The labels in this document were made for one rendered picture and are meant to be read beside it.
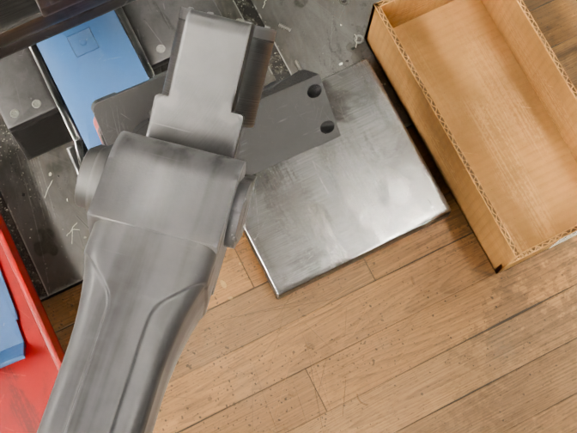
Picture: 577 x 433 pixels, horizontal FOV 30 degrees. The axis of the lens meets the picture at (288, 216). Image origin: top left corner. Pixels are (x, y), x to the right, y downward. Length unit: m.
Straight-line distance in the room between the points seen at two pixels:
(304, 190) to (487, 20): 0.24
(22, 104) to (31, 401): 0.25
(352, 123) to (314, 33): 0.10
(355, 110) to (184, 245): 0.46
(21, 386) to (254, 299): 0.21
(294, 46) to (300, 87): 0.32
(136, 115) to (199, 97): 0.13
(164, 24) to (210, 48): 0.33
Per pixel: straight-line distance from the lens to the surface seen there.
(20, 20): 0.76
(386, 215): 0.94
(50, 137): 0.96
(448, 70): 1.01
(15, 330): 0.94
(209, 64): 0.59
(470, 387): 0.94
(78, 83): 0.90
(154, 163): 0.55
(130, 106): 0.71
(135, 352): 0.50
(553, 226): 0.98
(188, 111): 0.60
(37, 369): 0.94
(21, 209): 0.97
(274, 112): 0.68
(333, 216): 0.93
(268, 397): 0.92
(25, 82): 0.92
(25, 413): 0.94
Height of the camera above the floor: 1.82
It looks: 75 degrees down
